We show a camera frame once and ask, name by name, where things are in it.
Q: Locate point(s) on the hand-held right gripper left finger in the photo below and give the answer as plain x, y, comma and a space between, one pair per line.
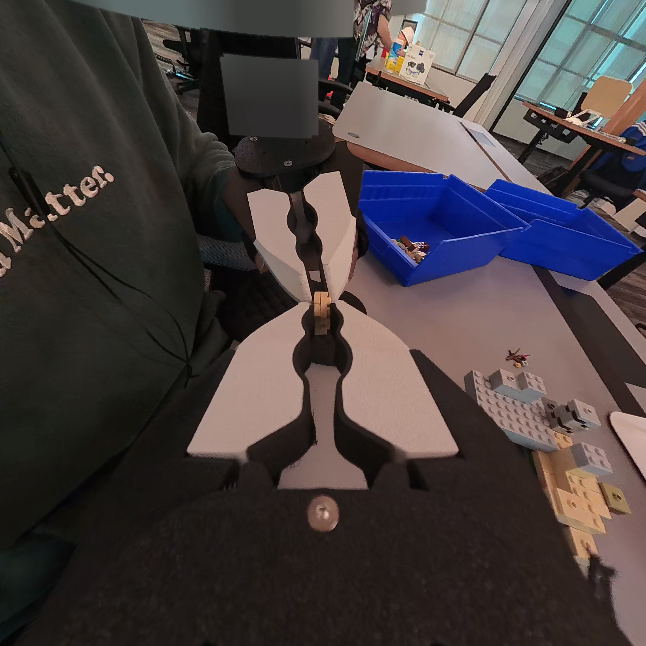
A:
242, 403

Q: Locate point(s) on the person's left forearm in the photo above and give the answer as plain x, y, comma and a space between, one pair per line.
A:
202, 151

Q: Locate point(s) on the black quilted wrist pad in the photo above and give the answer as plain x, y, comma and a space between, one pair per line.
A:
257, 308

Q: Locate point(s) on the white product box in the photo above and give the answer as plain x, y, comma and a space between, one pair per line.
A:
416, 63

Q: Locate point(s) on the person's green sweatshirt torso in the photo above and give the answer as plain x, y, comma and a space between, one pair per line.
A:
101, 303

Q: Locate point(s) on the blue plastic bin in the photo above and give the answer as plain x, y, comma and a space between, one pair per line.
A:
444, 202
565, 237

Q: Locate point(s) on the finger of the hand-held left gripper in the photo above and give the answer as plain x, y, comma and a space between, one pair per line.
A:
338, 227
272, 237

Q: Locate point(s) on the grey desk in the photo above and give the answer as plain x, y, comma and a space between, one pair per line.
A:
454, 323

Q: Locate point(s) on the small heap of toy bricks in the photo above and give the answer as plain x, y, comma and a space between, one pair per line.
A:
411, 250

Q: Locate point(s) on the white rounded board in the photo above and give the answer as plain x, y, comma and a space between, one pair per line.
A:
633, 439

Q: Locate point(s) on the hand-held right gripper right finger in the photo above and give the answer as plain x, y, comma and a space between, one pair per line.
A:
398, 403

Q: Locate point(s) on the white wood-edged table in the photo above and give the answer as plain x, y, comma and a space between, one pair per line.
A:
414, 121

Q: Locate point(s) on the wooden background desk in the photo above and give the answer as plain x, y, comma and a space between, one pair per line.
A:
580, 121

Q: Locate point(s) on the tan toy brick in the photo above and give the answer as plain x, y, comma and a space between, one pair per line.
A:
322, 313

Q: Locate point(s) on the toy brick building model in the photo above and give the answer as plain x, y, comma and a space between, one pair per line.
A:
515, 419

